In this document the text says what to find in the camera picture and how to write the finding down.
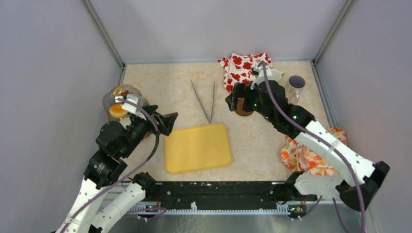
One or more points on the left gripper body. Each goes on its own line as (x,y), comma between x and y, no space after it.
(163,128)

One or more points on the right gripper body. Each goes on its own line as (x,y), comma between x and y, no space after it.
(251,101)

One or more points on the metal serving tongs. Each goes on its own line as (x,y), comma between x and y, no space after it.
(206,102)

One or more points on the pink pearlescent mug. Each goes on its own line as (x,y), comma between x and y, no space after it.
(294,87)

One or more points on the orange glazed donut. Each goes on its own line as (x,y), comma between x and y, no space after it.
(117,112)

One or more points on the three-tier glass dessert stand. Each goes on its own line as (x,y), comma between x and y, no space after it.
(109,100)

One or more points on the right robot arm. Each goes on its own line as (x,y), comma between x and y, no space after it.
(358,179)

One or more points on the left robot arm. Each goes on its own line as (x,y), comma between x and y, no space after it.
(103,172)

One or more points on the left brown coaster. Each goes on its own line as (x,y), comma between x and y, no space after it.
(243,111)

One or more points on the green mug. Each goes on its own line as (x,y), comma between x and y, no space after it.
(275,75)

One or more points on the red poppy cloth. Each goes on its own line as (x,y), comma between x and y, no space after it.
(238,68)

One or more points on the yellow plastic tray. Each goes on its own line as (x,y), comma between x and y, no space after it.
(197,148)

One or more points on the orange floral cloth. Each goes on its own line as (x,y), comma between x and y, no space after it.
(297,157)

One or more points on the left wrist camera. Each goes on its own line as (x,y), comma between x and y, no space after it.
(133,104)

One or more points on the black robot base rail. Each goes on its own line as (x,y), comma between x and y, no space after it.
(266,195)

